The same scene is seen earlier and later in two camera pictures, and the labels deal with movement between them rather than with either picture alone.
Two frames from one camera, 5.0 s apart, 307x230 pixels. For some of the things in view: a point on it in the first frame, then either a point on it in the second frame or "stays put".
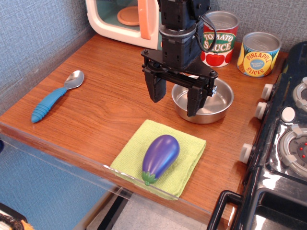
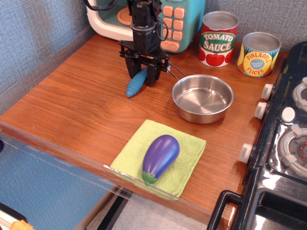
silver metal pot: (215, 108) stays put
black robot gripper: (181, 57) → (146, 45)
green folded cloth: (129, 155) stays put
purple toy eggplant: (160, 155) stays put
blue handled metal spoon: (75, 79) → (136, 82)
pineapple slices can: (258, 53) stays put
